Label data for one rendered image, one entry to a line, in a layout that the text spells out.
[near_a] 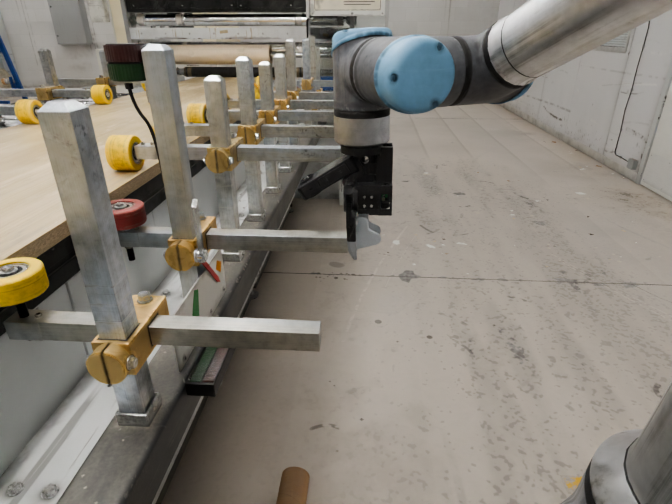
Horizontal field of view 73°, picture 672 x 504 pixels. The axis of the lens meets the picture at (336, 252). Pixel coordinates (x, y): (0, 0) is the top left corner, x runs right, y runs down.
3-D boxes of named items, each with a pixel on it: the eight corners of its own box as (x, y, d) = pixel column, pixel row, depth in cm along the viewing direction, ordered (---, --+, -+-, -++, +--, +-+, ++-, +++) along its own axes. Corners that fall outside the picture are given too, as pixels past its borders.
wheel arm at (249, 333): (321, 342, 64) (321, 317, 62) (319, 358, 61) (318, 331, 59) (27, 330, 67) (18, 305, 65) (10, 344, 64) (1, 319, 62)
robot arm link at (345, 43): (347, 27, 61) (321, 28, 70) (349, 122, 67) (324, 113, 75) (408, 26, 65) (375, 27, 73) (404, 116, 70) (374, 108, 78)
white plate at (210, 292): (227, 289, 96) (222, 246, 92) (182, 372, 73) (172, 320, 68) (224, 289, 96) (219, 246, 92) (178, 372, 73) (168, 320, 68)
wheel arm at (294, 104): (352, 108, 171) (352, 98, 169) (352, 110, 168) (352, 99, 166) (221, 107, 174) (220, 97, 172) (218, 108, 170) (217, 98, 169)
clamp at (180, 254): (218, 239, 90) (216, 216, 88) (195, 272, 78) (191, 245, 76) (191, 239, 90) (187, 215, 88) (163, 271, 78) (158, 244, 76)
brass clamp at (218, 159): (247, 158, 108) (245, 136, 106) (232, 174, 96) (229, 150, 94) (222, 157, 108) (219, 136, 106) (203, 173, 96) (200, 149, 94)
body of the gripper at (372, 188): (391, 220, 76) (393, 148, 71) (340, 220, 77) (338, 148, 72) (389, 204, 83) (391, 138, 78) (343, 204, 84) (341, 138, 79)
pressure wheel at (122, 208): (161, 251, 91) (150, 196, 86) (143, 270, 84) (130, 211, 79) (122, 249, 91) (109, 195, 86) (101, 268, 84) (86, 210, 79)
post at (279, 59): (291, 185, 181) (285, 53, 160) (289, 187, 178) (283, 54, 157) (282, 185, 181) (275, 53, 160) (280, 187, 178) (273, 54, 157)
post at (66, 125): (163, 431, 69) (87, 98, 48) (153, 450, 66) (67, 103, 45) (140, 430, 69) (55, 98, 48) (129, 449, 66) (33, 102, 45)
